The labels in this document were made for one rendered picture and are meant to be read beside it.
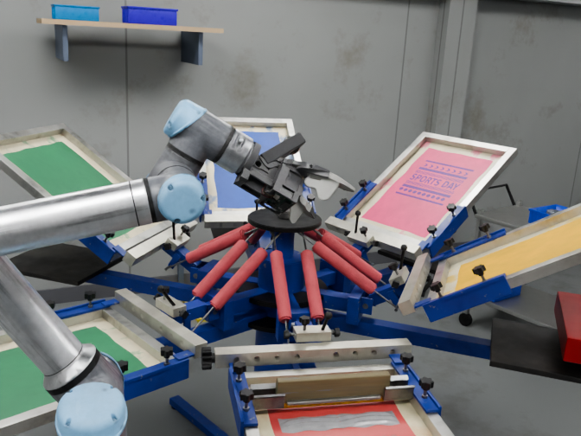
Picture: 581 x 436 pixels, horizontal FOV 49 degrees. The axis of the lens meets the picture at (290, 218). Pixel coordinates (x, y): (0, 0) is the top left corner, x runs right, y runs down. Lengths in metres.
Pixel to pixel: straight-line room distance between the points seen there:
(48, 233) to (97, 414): 0.33
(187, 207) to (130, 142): 3.93
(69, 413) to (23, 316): 0.19
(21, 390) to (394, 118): 4.38
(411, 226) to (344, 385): 1.34
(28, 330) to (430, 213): 2.34
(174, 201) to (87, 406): 0.40
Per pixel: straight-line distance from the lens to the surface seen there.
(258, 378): 2.13
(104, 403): 1.20
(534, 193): 7.23
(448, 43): 5.95
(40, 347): 1.26
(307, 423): 1.97
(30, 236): 1.05
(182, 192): 1.01
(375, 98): 5.73
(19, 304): 1.23
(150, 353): 2.34
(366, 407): 2.09
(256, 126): 3.88
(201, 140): 1.15
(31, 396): 2.17
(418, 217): 3.23
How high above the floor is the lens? 2.06
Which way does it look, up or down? 16 degrees down
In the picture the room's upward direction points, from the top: 3 degrees clockwise
